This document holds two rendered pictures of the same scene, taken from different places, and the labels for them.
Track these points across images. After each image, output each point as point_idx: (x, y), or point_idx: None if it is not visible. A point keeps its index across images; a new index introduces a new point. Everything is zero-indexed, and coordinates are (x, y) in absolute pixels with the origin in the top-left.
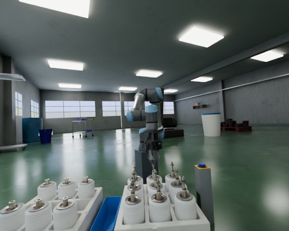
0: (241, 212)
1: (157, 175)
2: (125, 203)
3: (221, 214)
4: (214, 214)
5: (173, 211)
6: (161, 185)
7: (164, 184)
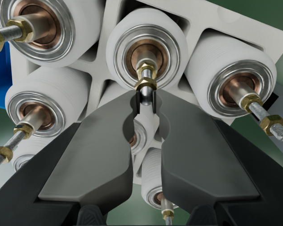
0: None
1: (172, 47)
2: None
3: None
4: (279, 76)
5: (142, 159)
6: (138, 143)
7: (208, 26)
